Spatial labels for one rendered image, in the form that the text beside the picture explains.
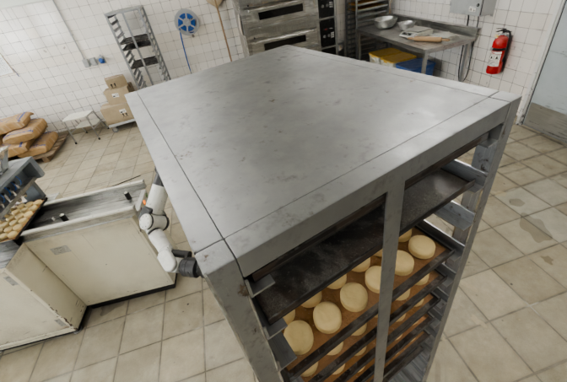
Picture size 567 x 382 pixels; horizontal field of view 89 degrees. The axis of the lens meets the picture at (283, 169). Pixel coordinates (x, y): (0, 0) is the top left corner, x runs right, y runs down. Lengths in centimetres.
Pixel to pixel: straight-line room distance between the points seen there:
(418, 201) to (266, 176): 28
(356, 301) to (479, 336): 182
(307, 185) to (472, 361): 204
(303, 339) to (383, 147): 35
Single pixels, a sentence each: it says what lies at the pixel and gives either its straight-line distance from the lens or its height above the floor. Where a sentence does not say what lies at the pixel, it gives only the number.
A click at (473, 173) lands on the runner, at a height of 169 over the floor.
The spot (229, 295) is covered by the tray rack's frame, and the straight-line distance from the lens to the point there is 30.
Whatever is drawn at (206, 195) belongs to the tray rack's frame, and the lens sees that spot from 35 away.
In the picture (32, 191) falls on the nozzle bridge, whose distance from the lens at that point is 290.
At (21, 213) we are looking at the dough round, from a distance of 267.
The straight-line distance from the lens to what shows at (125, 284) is 268.
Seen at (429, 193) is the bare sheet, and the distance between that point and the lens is 55.
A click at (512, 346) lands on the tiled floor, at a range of 241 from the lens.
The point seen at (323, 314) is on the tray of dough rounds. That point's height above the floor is 151.
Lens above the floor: 202
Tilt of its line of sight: 35 degrees down
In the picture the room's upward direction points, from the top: 11 degrees counter-clockwise
